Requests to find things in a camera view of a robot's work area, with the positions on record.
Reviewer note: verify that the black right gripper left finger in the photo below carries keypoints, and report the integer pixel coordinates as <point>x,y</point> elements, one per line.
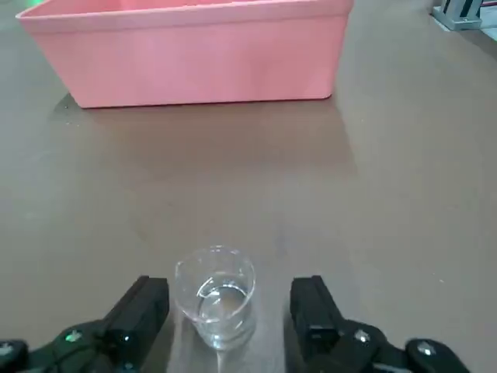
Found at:
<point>124,326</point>

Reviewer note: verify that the small glass beaker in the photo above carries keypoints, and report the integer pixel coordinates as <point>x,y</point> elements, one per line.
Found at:
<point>215,311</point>

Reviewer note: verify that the aluminium frame post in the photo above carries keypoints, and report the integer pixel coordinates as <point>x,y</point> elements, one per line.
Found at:
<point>456,15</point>

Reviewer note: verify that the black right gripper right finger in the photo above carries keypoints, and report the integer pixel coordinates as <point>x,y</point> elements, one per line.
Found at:
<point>316,318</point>

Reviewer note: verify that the pink plastic container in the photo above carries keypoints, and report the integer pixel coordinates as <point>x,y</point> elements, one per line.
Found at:
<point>194,58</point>

